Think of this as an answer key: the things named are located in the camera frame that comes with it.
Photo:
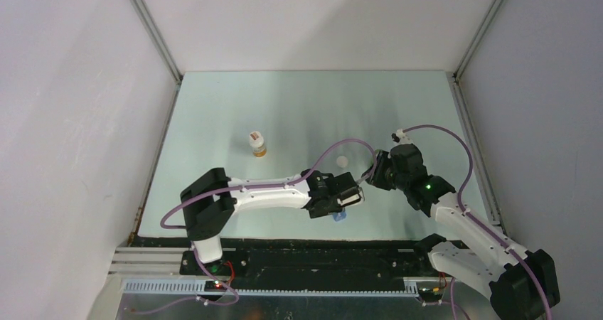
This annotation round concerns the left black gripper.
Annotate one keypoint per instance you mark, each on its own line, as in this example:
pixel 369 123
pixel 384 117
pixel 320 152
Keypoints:
pixel 336 206

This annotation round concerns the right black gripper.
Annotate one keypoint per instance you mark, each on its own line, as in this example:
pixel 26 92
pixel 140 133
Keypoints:
pixel 373 175

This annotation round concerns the blue pill organizer box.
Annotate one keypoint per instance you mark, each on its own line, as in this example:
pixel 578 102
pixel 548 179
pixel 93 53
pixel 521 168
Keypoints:
pixel 339 216

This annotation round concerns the white bottle orange label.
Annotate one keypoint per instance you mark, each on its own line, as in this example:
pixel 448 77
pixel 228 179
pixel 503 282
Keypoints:
pixel 257 143

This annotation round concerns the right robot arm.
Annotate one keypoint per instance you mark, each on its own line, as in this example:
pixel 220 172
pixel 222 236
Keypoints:
pixel 519 283

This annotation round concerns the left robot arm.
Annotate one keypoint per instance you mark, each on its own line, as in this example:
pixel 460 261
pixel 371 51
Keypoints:
pixel 211 200

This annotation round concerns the right control board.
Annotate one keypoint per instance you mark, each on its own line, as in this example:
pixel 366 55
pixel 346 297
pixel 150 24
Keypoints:
pixel 430 290

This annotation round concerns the control board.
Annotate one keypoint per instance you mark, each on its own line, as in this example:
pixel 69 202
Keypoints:
pixel 215 286
pixel 430 290

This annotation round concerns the left control board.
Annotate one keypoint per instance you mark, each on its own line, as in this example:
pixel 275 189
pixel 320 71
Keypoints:
pixel 215 286

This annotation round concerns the right aluminium frame post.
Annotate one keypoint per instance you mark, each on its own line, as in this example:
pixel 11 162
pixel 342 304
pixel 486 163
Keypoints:
pixel 483 27

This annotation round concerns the aluminium frame post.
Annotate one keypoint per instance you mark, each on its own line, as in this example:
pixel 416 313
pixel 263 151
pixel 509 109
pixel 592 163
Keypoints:
pixel 483 27
pixel 142 10

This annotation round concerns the left aluminium frame post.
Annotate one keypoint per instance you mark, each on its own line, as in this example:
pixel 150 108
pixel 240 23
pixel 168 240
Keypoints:
pixel 142 10

